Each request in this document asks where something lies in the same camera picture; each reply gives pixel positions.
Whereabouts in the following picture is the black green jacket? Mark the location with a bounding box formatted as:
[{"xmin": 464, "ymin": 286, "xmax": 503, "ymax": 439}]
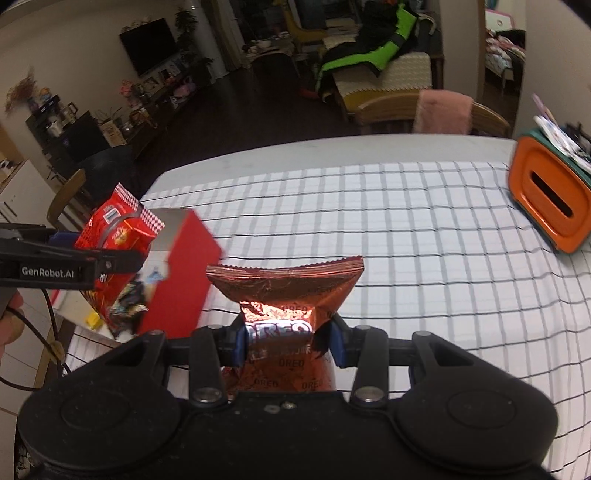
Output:
[{"xmin": 313, "ymin": 0, "xmax": 432, "ymax": 100}]

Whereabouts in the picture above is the black cable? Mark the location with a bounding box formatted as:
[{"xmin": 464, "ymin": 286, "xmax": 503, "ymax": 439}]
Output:
[{"xmin": 0, "ymin": 287, "xmax": 72, "ymax": 393}]

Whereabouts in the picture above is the dried flower bouquet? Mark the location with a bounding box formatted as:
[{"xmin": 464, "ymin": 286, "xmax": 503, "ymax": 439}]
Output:
[{"xmin": 4, "ymin": 67, "xmax": 40, "ymax": 114}]

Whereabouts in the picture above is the white tube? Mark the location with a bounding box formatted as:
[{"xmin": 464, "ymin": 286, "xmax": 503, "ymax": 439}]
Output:
[{"xmin": 533, "ymin": 113, "xmax": 583, "ymax": 160}]

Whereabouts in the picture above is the person's left hand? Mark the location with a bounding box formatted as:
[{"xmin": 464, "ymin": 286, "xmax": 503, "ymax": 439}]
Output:
[{"xmin": 0, "ymin": 293, "xmax": 25, "ymax": 358}]

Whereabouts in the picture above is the green houseplant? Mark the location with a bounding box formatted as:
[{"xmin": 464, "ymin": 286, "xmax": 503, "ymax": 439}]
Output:
[{"xmin": 174, "ymin": 7, "xmax": 214, "ymax": 63}]

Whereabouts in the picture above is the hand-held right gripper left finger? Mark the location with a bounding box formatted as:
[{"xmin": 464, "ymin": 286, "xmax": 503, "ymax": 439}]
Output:
[{"xmin": 131, "ymin": 318, "xmax": 245, "ymax": 407}]

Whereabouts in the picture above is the dark television stand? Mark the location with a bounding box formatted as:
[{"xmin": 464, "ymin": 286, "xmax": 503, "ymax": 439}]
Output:
[{"xmin": 120, "ymin": 60, "xmax": 213, "ymax": 148}]

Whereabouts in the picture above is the red white cardboard box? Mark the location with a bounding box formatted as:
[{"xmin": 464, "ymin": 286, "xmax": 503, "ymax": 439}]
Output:
[{"xmin": 48, "ymin": 207, "xmax": 223, "ymax": 343}]

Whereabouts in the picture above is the cream yellow sofa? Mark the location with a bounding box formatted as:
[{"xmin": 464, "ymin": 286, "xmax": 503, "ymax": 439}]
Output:
[{"xmin": 330, "ymin": 50, "xmax": 437, "ymax": 116}]

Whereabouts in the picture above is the pink towel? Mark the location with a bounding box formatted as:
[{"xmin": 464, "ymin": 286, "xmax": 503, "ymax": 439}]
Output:
[{"xmin": 412, "ymin": 89, "xmax": 474, "ymax": 134}]

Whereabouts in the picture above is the copper foil snack packet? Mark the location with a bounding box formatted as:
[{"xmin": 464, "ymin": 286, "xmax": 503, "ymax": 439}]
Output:
[{"xmin": 205, "ymin": 255, "xmax": 365, "ymax": 403}]

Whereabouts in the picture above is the wooden chair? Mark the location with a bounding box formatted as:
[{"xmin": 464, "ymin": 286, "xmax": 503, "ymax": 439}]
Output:
[
  {"xmin": 46, "ymin": 168, "xmax": 88, "ymax": 232},
  {"xmin": 356, "ymin": 90, "xmax": 511, "ymax": 138}
]

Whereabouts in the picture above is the yellow giraffe toy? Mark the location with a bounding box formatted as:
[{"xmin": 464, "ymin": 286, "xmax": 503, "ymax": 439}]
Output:
[{"xmin": 284, "ymin": 0, "xmax": 328, "ymax": 44}]

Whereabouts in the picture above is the white cabinet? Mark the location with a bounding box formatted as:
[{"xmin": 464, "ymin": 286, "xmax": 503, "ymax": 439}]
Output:
[{"xmin": 0, "ymin": 159, "xmax": 63, "ymax": 259}]

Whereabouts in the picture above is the red snack packet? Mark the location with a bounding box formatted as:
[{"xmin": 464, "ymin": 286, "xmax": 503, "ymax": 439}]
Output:
[{"xmin": 74, "ymin": 182, "xmax": 166, "ymax": 335}]

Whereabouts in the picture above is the bed with pink bedding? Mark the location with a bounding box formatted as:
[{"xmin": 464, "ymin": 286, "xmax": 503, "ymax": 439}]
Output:
[{"xmin": 485, "ymin": 9, "xmax": 527, "ymax": 88}]

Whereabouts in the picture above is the dark brown snack packet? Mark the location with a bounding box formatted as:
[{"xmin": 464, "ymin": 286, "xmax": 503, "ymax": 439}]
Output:
[{"xmin": 110, "ymin": 276, "xmax": 149, "ymax": 334}]

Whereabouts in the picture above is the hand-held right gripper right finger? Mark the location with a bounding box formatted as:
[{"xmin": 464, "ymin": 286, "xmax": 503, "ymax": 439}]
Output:
[{"xmin": 330, "ymin": 314, "xmax": 472, "ymax": 408}]

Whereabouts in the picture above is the orange green tissue box organizer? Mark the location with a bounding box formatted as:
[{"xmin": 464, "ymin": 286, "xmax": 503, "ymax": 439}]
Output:
[{"xmin": 508, "ymin": 129, "xmax": 591, "ymax": 256}]

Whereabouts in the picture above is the white checkered tablecloth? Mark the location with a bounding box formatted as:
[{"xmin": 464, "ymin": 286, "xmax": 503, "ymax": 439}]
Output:
[{"xmin": 60, "ymin": 159, "xmax": 591, "ymax": 472}]

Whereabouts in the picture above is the black television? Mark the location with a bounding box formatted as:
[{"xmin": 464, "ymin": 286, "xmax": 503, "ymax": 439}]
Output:
[{"xmin": 119, "ymin": 17, "xmax": 178, "ymax": 77}]

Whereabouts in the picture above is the dark blue bin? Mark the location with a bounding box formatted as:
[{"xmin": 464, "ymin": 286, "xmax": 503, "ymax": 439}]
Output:
[{"xmin": 76, "ymin": 147, "xmax": 139, "ymax": 199}]

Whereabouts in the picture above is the black cabinet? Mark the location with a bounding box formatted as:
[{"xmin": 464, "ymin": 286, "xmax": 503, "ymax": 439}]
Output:
[{"xmin": 25, "ymin": 95, "xmax": 114, "ymax": 174}]

